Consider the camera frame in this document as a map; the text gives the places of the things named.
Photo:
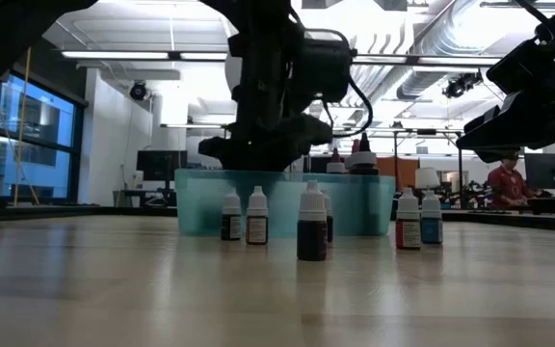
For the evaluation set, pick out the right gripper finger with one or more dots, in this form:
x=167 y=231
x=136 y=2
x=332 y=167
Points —
x=498 y=154
x=513 y=125

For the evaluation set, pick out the teal translucent plastic bin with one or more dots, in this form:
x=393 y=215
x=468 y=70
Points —
x=282 y=207

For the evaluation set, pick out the large violet Chefmaster bottle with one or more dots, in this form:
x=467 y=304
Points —
x=335 y=168

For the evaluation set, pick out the large pink Chefmaster bottle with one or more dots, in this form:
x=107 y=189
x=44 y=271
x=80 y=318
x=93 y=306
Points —
x=355 y=147

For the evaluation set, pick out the small orange-label dropper bottle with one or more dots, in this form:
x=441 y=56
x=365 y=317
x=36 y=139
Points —
x=257 y=231

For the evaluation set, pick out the small dark white-label dropper bottle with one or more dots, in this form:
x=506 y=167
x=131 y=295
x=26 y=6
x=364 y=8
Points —
x=230 y=226

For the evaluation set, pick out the large black Chefmaster bottle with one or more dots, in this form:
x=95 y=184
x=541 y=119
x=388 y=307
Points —
x=364 y=159

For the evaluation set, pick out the small maroon dropper bottle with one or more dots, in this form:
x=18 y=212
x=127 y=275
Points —
x=312 y=241

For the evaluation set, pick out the person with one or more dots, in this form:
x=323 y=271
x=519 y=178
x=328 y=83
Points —
x=506 y=185

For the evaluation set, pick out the wide black computer monitor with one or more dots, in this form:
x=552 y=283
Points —
x=554 y=171

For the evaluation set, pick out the black ceiling spotlight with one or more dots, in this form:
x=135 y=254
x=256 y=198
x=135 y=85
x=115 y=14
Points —
x=460 y=86

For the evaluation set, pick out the white lampshade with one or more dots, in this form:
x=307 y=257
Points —
x=427 y=177

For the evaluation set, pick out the orange partition panel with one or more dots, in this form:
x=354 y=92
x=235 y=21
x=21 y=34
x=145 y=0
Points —
x=403 y=168

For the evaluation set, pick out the small blue dropper bottle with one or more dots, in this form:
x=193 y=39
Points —
x=431 y=231

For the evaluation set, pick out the small red dropper bottle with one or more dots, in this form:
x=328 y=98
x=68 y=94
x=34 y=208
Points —
x=408 y=236

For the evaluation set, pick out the long ceiling light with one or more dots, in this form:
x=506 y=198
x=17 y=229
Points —
x=113 y=55

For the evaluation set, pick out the large window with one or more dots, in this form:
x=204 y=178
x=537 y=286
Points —
x=41 y=120

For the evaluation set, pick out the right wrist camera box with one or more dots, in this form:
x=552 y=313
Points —
x=523 y=65

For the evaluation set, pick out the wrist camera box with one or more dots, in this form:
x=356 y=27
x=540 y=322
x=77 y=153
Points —
x=328 y=67
x=523 y=65

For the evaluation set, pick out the black aluminium rig frame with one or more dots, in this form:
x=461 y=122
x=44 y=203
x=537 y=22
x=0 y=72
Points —
x=523 y=219

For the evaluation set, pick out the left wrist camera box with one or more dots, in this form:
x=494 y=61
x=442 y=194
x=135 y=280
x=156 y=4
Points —
x=328 y=67

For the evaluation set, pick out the silver ventilation duct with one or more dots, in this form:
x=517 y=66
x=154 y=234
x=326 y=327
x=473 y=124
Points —
x=417 y=84

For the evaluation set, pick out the round black ceiling camera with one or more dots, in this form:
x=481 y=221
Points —
x=139 y=90

